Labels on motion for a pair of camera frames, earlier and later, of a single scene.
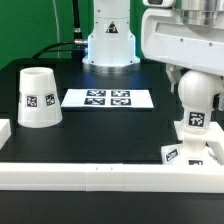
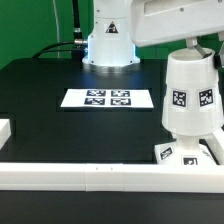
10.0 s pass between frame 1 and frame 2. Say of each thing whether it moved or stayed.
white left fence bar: stayed
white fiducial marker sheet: stayed
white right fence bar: stayed
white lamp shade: moved
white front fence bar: stayed
